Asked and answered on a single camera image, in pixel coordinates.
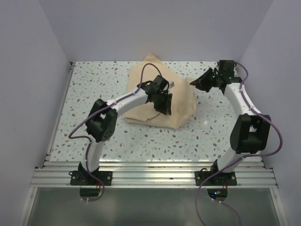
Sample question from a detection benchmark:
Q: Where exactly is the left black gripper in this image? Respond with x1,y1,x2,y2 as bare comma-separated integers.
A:
154,91,172,115

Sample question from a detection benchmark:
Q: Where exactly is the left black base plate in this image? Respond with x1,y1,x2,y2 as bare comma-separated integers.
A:
69,170,113,186

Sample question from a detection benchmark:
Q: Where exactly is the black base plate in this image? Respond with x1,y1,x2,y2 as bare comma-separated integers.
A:
69,170,113,186
194,168,238,186

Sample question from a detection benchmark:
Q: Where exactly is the beige cloth drape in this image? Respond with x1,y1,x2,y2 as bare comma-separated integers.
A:
124,54,196,129

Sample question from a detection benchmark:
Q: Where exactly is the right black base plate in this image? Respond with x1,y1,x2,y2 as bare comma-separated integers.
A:
194,168,238,186

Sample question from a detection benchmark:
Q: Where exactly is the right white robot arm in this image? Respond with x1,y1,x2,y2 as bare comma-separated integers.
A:
190,60,271,185

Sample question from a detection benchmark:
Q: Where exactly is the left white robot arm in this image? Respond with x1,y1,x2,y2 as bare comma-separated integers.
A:
78,75,174,185

